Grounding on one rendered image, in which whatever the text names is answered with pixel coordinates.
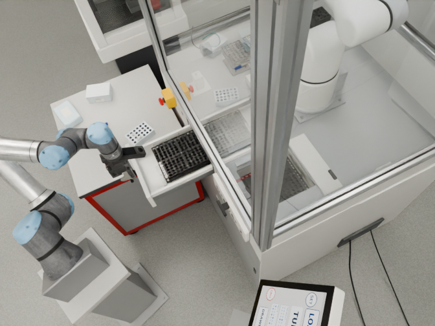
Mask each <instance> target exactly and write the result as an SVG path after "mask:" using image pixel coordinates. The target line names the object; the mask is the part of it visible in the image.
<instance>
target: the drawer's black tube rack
mask: <svg viewBox="0 0 435 326"><path fill-rule="evenodd" d="M191 131H193V130H190V131H188V132H186V133H183V134H181V135H179V136H177V137H175V138H172V139H170V140H168V141H165V142H163V143H161V144H159V145H157V146H158V148H157V146H155V149H156V150H157V152H158V154H159V156H160V158H161V162H162V163H163V165H164V167H165V169H166V172H167V174H168V176H169V181H167V180H166V182H167V183H169V182H172V181H173V180H176V179H178V178H180V177H182V176H185V175H187V174H189V173H191V172H193V171H195V170H197V169H199V168H202V167H204V166H206V165H208V164H210V163H211V162H210V161H209V159H208V157H207V155H206V153H205V151H204V149H203V148H202V146H201V144H200V142H199V141H198V139H197V137H196V135H195V133H194V131H193V132H192V133H191ZM187 133H189V134H187ZM183 135H185V136H183ZM180 136H182V137H181V138H180ZM176 138H178V139H176ZM171 140H173V141H171ZM168 142H169V143H168ZM164 143H166V144H165V145H164ZM160 145H162V146H160Z"/></svg>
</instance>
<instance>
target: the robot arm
mask: <svg viewBox="0 0 435 326"><path fill-rule="evenodd" d="M81 149H98V150H99V152H100V153H101V154H99V155H100V158H101V161H102V163H104V164H105V165H106V169H107V170H108V172H109V174H110V175H111V176H112V177H113V178H115V177H118V176H120V175H122V173H123V174H124V176H123V177H122V178H121V181H125V180H129V179H133V180H135V177H136V176H135V174H134V172H133V168H132V167H131V164H130V163H129V161H128V160H129V159H134V158H144V157H145V156H146V152H145V150H144V148H143V146H133V147H121V145H120V144H119V143H118V141H117V139H116V138H115V136H114V134H113V132H112V130H111V129H110V128H109V127H108V126H107V125H106V124H105V123H103V122H95V123H93V124H91V125H90V126H89V127H88V128H71V127H69V128H66V129H60V130H59V131H58V134H57V135H56V140H55V141H53V142H52V141H42V140H27V139H20V138H5V137H1V135H0V177H2V178H3V179H4V180H5V181H6V182H7V183H8V184H9V185H10V186H11V187H12V188H13V189H14V190H15V191H16V192H17V193H18V194H19V195H20V196H21V197H22V198H23V199H24V200H25V201H26V202H27V203H28V205H29V207H28V210H29V211H30V213H28V214H27V215H26V216H24V218H23V219H22V220H21V221H19V222H18V224H17V225H16V227H15V228H14V230H13V232H12V235H13V237H14V239H15V240H16V241H17V242H18V243H19V244H20V245H21V246H22V247H23V248H24V249H25V250H27V251H28V252H29V253H30V254H31V255H32V256H33V257H34V258H35V259H36V260H37V261H38V262H39V263H40V265H41V267H42V269H43V271H44V273H45V275H46V277H47V278H49V279H50V280H51V281H54V280H56V279H58V278H60V277H62V276H63V275H64V274H66V273H67V272H68V271H69V270H70V269H71V268H72V267H73V266H74V265H75V264H76V263H77V262H78V261H79V259H80V258H81V256H82V254H83V252H84V251H83V250H82V249H81V248H80V247H79V246H78V245H76V244H74V243H72V242H69V241H67V240H66V239H65V238H63V236H62V235H61V234H60V233H59V232H60V230H61V229H62V228H63V227H64V226H65V224H66V223H67V222H68V221H69V220H70V218H71V216H72V215H73V213H74V203H73V201H72V199H71V198H70V197H69V196H68V195H66V194H63V193H60V192H58V193H56V192H55V191H54V190H49V189H47V188H46V187H45V186H44V185H43V184H42V183H41V182H40V181H39V180H38V179H37V178H36V177H35V176H34V175H33V174H32V173H31V172H30V171H29V170H28V169H27V168H26V167H25V166H24V165H23V164H22V163H21V162H30V163H38V164H41V165H42V166H43V167H44V168H47V169H49V170H57V169H60V168H61V167H62V166H64V165H66V163H68V161H69V160H70V159H71V158H72V157H73V156H74V155H75V154H77V152H79V150H81Z"/></svg>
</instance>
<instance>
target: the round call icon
mask: <svg viewBox="0 0 435 326"><path fill-rule="evenodd" d="M276 290H277V288H274V287H268V289H267V293H266V296H265V301H273V302H274V298H275V295H276Z"/></svg>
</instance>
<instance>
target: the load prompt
mask: <svg viewBox="0 0 435 326"><path fill-rule="evenodd" d="M319 315H320V310H315V309H308V308H306V311H305V314H304V320H303V324H302V326H317V325H318V319H319Z"/></svg>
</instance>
